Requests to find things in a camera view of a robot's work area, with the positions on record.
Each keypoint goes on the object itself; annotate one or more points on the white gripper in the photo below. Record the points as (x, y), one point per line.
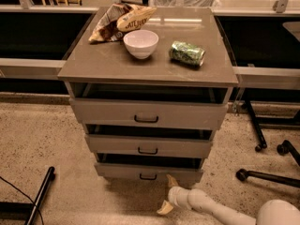
(174, 196)

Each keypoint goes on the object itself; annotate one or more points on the grey bottom drawer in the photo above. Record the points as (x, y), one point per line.
(149, 168)

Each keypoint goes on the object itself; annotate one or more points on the grey drawer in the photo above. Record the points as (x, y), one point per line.
(156, 114)
(149, 141)
(149, 168)

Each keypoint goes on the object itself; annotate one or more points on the grey middle drawer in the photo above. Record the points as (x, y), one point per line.
(149, 141)

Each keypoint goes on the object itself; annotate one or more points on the grey top drawer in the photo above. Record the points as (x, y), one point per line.
(156, 114)

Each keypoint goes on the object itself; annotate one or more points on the grey three-drawer cabinet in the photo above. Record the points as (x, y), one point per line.
(109, 71)

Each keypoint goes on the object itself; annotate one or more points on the black caster leg lower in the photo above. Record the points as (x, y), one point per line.
(243, 175)

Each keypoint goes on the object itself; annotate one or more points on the black caster leg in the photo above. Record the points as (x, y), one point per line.
(287, 148)
(243, 175)

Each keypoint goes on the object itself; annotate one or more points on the black stand leg right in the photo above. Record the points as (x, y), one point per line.
(261, 140)

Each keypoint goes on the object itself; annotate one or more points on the black stand leg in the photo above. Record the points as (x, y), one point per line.
(261, 140)
(36, 204)

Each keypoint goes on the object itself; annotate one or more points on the black stand leg left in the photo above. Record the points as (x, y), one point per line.
(36, 204)

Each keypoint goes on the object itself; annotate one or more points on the black caster leg upper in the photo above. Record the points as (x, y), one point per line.
(287, 148)

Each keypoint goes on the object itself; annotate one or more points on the green soda can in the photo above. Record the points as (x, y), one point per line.
(187, 53)

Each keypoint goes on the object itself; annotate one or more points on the white ceramic bowl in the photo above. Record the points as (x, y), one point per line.
(141, 43)

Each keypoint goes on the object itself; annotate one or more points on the crumpled chip bag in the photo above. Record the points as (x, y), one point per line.
(119, 19)

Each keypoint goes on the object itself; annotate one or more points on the white wire basket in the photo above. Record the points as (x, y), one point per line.
(185, 3)

